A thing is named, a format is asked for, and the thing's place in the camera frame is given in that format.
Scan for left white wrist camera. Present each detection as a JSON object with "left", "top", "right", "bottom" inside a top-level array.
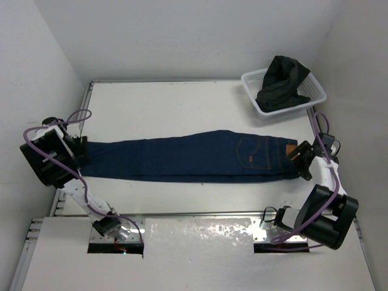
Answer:
[{"left": 67, "top": 122, "right": 82, "bottom": 138}]

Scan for dark blue denim trousers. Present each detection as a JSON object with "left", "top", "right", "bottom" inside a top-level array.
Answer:
[{"left": 81, "top": 130, "right": 299, "bottom": 183}]

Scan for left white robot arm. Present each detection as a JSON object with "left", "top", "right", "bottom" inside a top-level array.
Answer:
[{"left": 19, "top": 117, "right": 122, "bottom": 240}]

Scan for metal base plate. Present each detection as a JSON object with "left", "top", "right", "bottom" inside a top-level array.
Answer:
[
  {"left": 251, "top": 218, "right": 309, "bottom": 244},
  {"left": 89, "top": 221, "right": 145, "bottom": 244}
]

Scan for aluminium table frame rail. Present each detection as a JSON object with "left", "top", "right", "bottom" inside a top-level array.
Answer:
[{"left": 49, "top": 81, "right": 95, "bottom": 217}]

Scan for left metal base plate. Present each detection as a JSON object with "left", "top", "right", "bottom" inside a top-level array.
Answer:
[{"left": 89, "top": 221, "right": 145, "bottom": 244}]

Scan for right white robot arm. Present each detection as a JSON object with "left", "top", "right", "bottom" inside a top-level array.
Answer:
[{"left": 272, "top": 133, "right": 359, "bottom": 250}]

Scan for white plastic basket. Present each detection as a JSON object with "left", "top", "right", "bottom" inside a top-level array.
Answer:
[{"left": 241, "top": 68, "right": 327, "bottom": 119}]

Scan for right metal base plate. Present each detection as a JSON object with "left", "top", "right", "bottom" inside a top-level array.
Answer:
[{"left": 251, "top": 218, "right": 309, "bottom": 244}]

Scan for black trousers in basket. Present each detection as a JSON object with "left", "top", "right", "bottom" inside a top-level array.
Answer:
[{"left": 256, "top": 56, "right": 310, "bottom": 113}]

